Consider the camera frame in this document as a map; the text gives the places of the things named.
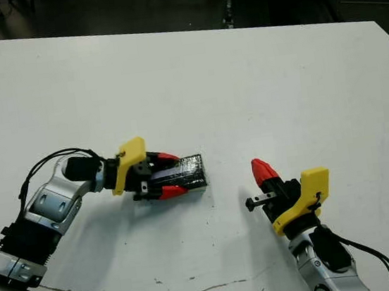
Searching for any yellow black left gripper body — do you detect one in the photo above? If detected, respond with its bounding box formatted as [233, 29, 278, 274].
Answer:
[106, 134, 163, 206]

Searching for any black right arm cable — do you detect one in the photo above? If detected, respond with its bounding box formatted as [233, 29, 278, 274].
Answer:
[332, 224, 389, 291]

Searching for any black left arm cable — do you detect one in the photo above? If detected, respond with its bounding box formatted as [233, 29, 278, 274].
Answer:
[13, 144, 111, 210]

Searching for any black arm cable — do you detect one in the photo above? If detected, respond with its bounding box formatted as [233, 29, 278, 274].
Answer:
[13, 144, 111, 210]
[332, 224, 389, 291]

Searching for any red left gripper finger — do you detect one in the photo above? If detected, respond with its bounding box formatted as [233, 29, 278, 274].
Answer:
[152, 149, 182, 168]
[157, 183, 192, 202]

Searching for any glossy black box lid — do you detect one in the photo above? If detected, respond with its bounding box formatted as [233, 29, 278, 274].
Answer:
[144, 153, 209, 198]

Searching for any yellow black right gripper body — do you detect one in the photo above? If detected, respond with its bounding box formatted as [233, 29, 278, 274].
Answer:
[242, 166, 338, 241]

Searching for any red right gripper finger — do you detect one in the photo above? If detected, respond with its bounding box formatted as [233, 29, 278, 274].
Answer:
[254, 155, 287, 197]
[250, 156, 276, 198]

